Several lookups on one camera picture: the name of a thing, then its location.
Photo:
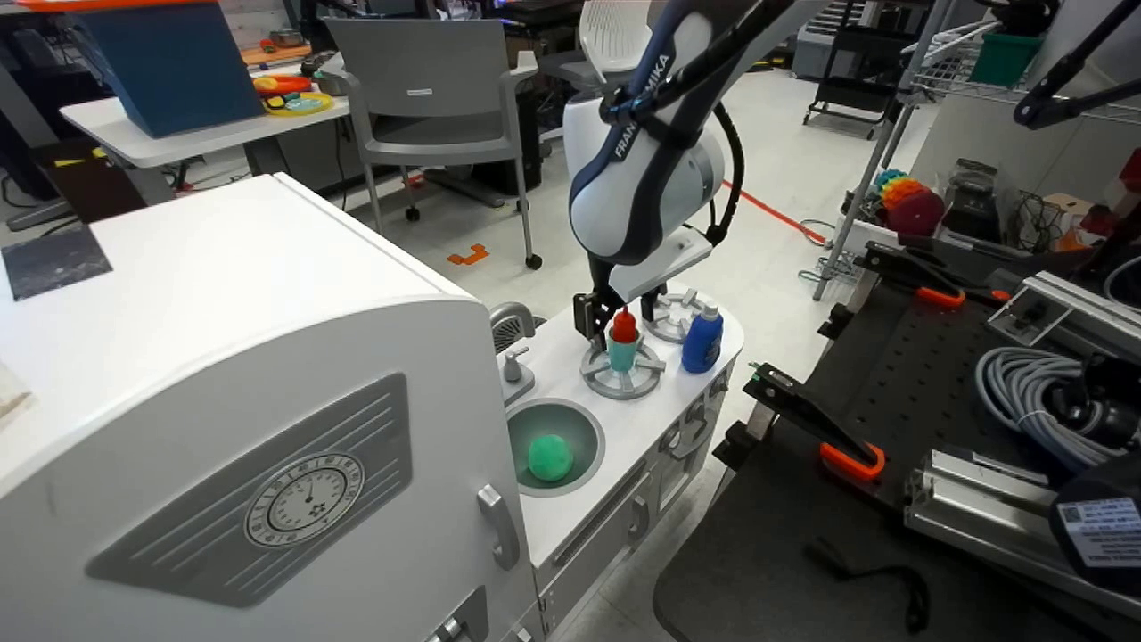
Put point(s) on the orange toy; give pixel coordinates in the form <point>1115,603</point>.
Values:
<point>275,87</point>

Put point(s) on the short aluminium extrusion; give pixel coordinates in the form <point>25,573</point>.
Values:
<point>973,505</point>

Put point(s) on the grey toy faucet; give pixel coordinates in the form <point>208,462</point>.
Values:
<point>515,371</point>

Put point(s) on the black pole silver label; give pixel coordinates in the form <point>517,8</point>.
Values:
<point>1101,529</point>

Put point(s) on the teal blue cup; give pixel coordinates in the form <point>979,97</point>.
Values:
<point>623,355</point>

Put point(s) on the grey toy sink basin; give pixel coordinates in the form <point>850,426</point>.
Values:
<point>581,430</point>

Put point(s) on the yellow teal toy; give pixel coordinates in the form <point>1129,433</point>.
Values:
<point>309,106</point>

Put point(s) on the green box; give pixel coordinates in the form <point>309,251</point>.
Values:
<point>1005,57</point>

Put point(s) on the colourful ball toy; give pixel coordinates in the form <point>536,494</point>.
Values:
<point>915,209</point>

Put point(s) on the black allen key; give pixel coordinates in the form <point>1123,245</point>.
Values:
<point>915,594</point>

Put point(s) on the green round sink toy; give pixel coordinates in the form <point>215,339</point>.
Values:
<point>546,459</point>

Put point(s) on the black flat sheet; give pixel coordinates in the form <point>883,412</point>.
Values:
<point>53,261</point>

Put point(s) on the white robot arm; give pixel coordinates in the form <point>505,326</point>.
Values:
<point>642,189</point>

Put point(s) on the grey toy stove burner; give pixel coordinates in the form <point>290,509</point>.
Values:
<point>669,322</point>
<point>624,382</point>

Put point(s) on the white side table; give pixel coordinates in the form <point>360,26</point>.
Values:
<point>166,135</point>

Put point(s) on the long aluminium extrusion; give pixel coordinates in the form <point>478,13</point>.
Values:
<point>1093,310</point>

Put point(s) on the grey bracket plate black knob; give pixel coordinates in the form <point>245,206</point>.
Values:
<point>1028,319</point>

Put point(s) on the grey tripod stand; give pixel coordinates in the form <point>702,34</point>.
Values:
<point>876,178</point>

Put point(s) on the orange squeeze bottle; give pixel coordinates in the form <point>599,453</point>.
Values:
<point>623,326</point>

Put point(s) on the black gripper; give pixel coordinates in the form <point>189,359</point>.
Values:
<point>617,292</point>

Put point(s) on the grey plastic chair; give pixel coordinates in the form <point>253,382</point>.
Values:
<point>434,83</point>

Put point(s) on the blue bin orange lid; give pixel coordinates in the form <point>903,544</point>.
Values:
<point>166,57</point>

